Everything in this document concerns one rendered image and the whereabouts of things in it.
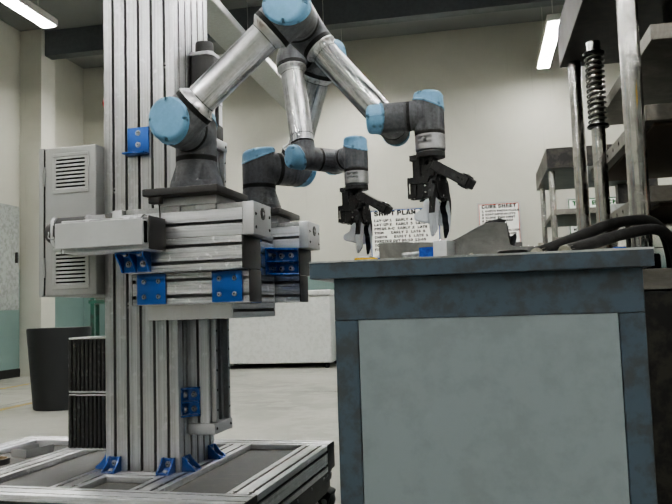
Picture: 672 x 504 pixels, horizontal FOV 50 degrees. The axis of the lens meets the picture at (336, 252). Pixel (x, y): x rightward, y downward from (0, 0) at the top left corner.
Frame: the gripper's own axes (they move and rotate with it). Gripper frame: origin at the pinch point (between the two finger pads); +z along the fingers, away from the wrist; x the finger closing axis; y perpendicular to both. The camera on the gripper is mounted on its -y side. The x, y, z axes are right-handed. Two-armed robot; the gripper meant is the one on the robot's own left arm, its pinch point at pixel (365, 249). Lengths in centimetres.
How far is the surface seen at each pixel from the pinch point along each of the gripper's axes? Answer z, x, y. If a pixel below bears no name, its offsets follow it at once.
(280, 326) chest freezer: 36, -571, 345
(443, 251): 5, 37, -35
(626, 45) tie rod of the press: -59, -25, -77
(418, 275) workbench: 11, 59, -36
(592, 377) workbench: 33, 51, -68
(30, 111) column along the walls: -239, -445, 621
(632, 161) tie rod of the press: -23, -26, -76
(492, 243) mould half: 0.3, -4.2, -38.1
